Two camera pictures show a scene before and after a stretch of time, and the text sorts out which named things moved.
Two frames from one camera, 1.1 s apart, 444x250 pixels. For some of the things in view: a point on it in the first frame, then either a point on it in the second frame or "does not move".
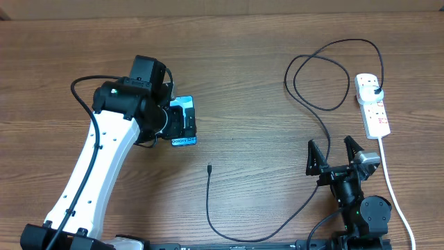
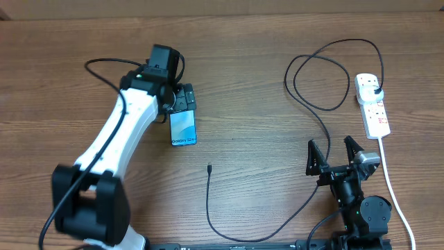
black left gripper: x=176 y=127 to x=184 y=97
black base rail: x=290 y=244 does not move
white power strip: x=374 y=113 does not move
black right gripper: x=331 y=172 does not move
